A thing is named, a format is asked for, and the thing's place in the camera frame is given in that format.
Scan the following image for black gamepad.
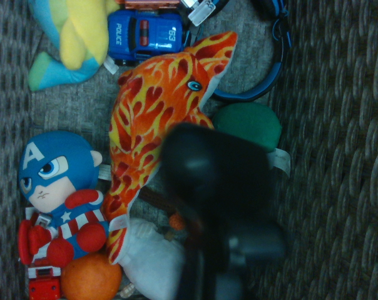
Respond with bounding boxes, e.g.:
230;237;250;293
160;122;289;300

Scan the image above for grey woven basket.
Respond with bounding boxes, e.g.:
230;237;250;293
0;0;378;300

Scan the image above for orange flame dolphin plush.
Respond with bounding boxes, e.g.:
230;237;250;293
101;31;239;266

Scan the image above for brown knitted plush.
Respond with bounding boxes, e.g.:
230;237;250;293
138;186;190;242

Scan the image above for green bean bag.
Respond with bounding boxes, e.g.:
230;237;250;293
212;102;292;178

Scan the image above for white plush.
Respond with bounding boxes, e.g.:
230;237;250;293
120;217;187;300

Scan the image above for blue police toy car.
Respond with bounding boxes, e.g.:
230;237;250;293
106;8;190;68

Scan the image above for black blue headphones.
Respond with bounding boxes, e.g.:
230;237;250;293
212;0;293;103

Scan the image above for white plastic toy part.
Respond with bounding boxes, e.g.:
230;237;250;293
179;0;230;28

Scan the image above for Captain America plush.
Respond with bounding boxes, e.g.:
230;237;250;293
18;130;110;268

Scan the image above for orange toy truck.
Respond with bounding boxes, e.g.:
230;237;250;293
118;0;182;12

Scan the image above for orange ball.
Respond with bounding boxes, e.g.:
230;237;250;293
61;252;123;300

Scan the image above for yellow blue fish plush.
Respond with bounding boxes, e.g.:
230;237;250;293
28;0;121;93

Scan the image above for red toy block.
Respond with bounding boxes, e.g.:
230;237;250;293
25;264;63;300

